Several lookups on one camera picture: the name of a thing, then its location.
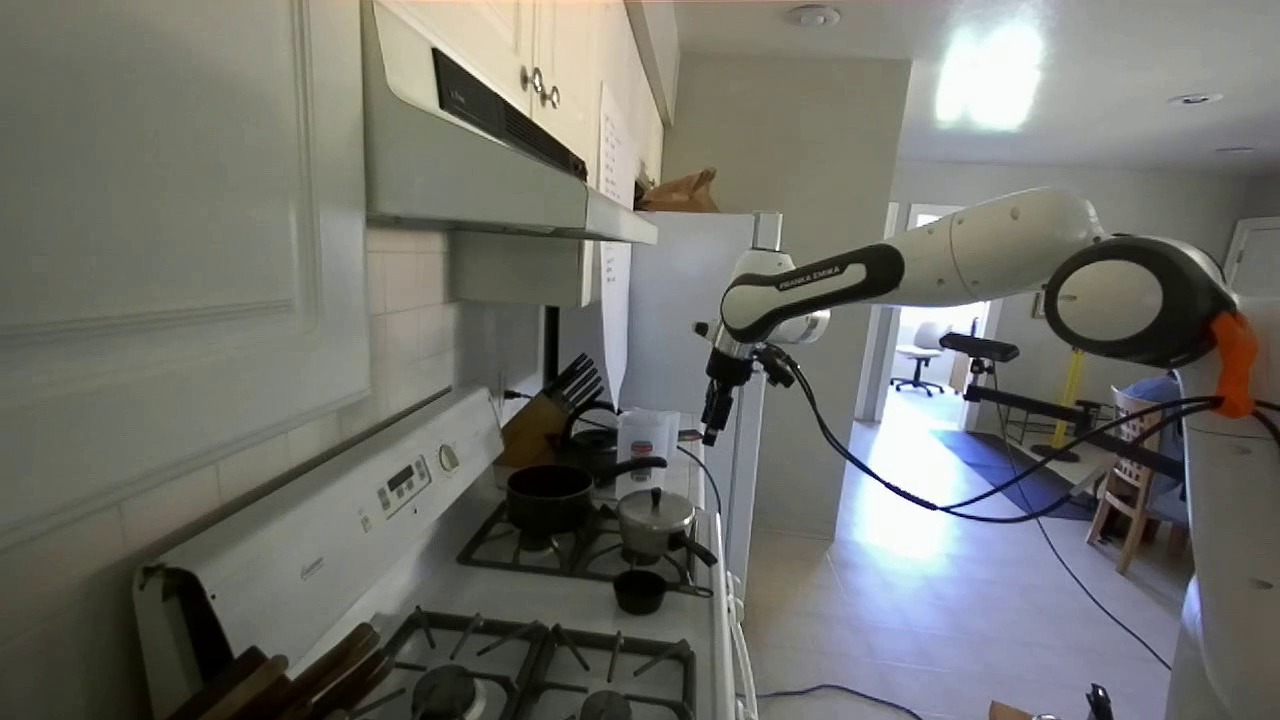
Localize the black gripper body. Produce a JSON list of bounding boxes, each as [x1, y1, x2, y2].
[[701, 339, 761, 418]]

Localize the black pot with handle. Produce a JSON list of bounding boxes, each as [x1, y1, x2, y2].
[[498, 450, 670, 547]]

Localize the silver pot with lid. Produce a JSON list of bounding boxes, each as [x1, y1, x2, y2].
[[612, 483, 724, 572]]

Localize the white refrigerator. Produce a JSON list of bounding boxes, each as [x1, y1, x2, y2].
[[618, 206, 788, 543]]

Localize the small black cup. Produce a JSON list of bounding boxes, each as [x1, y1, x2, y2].
[[609, 569, 670, 619]]

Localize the brown basket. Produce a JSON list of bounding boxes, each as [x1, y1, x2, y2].
[[634, 163, 724, 215]]

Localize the office chair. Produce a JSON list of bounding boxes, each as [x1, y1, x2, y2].
[[889, 317, 944, 400]]

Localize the black keyboard on stand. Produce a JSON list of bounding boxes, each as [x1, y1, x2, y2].
[[935, 328, 1024, 403]]

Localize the blue rug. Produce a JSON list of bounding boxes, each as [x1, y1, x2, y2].
[[935, 427, 1099, 529]]

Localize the dark dining table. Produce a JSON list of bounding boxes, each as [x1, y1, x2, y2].
[[962, 381, 1190, 480]]

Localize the white range hood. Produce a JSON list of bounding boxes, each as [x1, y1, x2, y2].
[[361, 0, 661, 252]]

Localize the round ceiling light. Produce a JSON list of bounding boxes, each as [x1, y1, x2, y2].
[[778, 0, 847, 35]]

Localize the white gas stove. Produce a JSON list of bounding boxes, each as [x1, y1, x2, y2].
[[129, 383, 763, 720]]

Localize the wooden dining chair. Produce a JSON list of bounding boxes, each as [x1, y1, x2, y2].
[[1085, 395, 1166, 577]]

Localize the white door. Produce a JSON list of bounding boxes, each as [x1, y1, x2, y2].
[[1217, 215, 1280, 311]]

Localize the wooden knife block black handles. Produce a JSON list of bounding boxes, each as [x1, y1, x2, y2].
[[496, 349, 614, 473]]

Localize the black floor cable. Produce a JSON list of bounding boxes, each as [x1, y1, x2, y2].
[[757, 681, 923, 720]]

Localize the white upper cabinet with handles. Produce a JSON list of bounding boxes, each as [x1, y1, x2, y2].
[[382, 0, 682, 311]]

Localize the yellow post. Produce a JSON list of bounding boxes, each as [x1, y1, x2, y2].
[[1050, 349, 1093, 467]]

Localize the thin black cable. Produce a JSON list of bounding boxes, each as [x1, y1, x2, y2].
[[1032, 513, 1174, 671]]

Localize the wooden knife block brown handles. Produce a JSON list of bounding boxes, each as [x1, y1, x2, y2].
[[162, 619, 394, 720]]

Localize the orange strap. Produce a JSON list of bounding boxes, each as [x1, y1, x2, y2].
[[1207, 306, 1265, 418]]

